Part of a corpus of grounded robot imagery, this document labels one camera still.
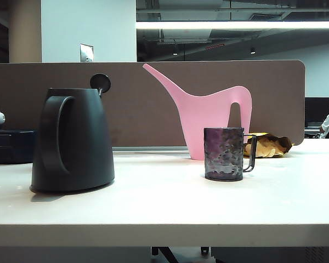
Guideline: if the pink plastic watering can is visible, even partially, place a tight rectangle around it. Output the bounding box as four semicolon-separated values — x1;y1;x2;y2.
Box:
142;63;253;161

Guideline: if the black table leg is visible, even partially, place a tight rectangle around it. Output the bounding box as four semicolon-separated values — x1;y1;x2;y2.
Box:
150;246;181;263

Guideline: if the black storage box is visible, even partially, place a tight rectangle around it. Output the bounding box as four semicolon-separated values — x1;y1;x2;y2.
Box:
0;129;37;164

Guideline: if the black watering can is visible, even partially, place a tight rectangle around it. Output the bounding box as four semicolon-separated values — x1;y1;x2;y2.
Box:
29;73;116;194

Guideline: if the dark computer monitor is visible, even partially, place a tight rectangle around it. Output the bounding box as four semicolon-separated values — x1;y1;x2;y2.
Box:
304;97;329;128

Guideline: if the long white ceiling light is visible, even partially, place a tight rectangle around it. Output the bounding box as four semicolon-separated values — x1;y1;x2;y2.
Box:
135;20;329;30

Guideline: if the brown desk partition panel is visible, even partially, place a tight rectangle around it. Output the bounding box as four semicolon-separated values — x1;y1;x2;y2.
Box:
0;59;306;147

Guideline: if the grey aluminium desk rail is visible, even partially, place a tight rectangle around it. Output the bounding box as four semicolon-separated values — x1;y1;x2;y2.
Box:
112;146;191;157

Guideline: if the open yellow chips bag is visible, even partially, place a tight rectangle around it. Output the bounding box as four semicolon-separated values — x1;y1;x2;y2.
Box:
243;132;293;159

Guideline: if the textured clear glass cup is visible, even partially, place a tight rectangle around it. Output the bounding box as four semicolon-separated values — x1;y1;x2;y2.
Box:
203;127;258;182

